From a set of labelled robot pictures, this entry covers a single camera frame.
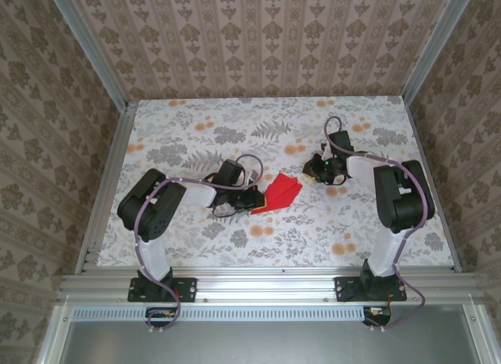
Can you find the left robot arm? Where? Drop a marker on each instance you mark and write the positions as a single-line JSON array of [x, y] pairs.
[[164, 215]]

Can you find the aluminium lower frame bar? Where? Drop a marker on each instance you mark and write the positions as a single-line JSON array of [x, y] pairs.
[[55, 336], [479, 336]]

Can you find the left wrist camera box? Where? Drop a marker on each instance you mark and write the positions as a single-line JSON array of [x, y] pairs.
[[230, 172]]

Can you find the red paper sheet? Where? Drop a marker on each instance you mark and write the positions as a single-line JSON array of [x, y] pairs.
[[282, 195]]

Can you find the grey metal sheet panel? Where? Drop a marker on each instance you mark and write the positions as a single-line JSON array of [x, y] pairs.
[[266, 344]]

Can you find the aluminium side rail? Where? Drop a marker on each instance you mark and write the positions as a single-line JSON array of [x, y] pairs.
[[110, 176], [448, 227]]

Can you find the aluminium rail beam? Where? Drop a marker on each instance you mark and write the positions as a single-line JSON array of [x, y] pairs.
[[266, 285]]

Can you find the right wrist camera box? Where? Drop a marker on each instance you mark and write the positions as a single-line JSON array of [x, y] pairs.
[[340, 144]]

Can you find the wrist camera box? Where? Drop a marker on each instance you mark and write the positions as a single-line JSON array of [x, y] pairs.
[[230, 172], [340, 144]]

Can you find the small black controller board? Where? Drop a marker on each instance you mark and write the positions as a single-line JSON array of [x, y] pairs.
[[158, 321], [381, 319]]

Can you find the aluminium frame post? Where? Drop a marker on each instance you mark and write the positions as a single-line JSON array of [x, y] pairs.
[[93, 47], [436, 47]]

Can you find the floral tablecloth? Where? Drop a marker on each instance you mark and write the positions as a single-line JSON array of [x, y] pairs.
[[313, 238]]

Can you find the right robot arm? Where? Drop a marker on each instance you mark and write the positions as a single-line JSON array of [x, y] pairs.
[[399, 199]]

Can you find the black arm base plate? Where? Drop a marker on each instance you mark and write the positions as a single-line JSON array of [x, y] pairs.
[[188, 289], [346, 289]]

